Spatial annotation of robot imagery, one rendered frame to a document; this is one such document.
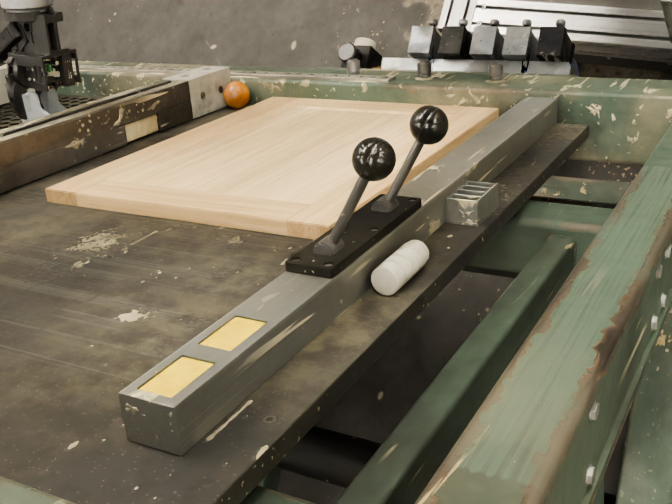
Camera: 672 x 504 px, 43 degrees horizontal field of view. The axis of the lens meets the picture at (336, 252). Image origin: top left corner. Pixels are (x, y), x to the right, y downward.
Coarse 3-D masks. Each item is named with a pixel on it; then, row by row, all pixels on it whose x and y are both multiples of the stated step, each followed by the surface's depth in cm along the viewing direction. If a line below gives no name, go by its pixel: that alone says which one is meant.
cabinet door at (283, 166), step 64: (256, 128) 138; (320, 128) 135; (384, 128) 132; (448, 128) 128; (64, 192) 112; (128, 192) 109; (192, 192) 107; (256, 192) 107; (320, 192) 105; (384, 192) 104
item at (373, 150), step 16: (368, 144) 71; (384, 144) 71; (352, 160) 72; (368, 160) 71; (384, 160) 71; (368, 176) 72; (384, 176) 72; (352, 192) 75; (352, 208) 75; (336, 224) 77; (320, 240) 78; (336, 240) 77
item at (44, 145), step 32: (128, 96) 141; (160, 96) 145; (192, 96) 152; (32, 128) 123; (64, 128) 127; (96, 128) 133; (160, 128) 146; (0, 160) 118; (32, 160) 122; (64, 160) 128; (0, 192) 118
